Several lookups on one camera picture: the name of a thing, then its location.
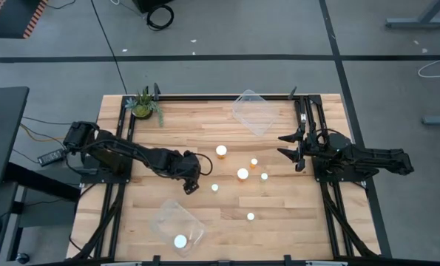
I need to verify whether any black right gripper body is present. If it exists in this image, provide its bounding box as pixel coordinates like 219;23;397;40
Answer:
295;125;326;173

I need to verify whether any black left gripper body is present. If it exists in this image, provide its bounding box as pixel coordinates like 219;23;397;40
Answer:
178;149;203;196

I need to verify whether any large clear plastic bin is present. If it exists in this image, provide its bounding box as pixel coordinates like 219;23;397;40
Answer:
149;199;209;259

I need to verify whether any green succulent potted plant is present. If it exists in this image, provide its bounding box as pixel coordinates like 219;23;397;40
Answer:
124;86;166;129

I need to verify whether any black power adapter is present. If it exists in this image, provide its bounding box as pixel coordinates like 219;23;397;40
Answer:
37;148;67;167

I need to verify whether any black desk top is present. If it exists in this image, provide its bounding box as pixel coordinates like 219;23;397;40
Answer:
0;86;30;188

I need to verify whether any black orange striped mat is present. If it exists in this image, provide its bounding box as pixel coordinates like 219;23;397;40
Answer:
0;0;50;41

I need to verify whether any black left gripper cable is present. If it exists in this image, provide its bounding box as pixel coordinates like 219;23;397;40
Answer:
195;152;214;177

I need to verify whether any black aluminium table frame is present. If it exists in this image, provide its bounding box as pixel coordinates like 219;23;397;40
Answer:
68;83;385;266

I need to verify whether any long black floor cable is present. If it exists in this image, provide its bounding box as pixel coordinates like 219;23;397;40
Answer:
89;0;128;95

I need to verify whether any yellow floor cable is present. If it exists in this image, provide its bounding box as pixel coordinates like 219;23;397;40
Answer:
18;123;66;143

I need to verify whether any thin black floor cable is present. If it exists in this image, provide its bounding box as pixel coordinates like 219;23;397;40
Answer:
21;116;75;126

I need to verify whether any black desk base frame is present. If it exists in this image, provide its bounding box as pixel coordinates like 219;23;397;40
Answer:
3;162;82;266

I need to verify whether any coiled black cable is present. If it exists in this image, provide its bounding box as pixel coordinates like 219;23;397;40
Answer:
146;4;175;32

